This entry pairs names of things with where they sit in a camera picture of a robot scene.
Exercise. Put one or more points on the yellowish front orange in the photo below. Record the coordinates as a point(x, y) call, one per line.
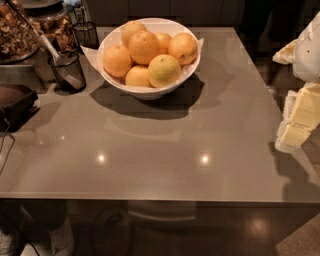
point(163, 70)

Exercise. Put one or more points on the front left small orange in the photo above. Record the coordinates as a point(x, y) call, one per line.
point(138, 76)

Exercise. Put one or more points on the glass jar of snacks right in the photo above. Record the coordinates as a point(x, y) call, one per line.
point(51, 18)

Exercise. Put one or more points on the glass jar of snacks left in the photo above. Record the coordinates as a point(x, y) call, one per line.
point(17, 38)

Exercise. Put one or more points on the glass jar of snacks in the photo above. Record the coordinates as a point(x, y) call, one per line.
point(51, 18)
point(17, 38)

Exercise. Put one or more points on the black mesh cup front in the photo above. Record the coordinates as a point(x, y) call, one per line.
point(68, 72)

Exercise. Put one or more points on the white bowl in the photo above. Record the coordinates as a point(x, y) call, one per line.
point(153, 25)

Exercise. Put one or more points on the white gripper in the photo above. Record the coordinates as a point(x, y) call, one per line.
point(308, 53)

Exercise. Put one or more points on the dark brown device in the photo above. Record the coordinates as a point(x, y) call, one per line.
point(17, 106)

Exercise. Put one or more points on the silver scoop utensil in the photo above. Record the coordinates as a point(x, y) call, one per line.
point(49, 43)

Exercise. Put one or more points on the black mesh cup back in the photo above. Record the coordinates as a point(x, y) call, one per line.
point(86, 35)

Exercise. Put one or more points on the black mesh cup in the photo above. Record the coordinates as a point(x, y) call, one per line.
point(68, 72)
point(86, 35)

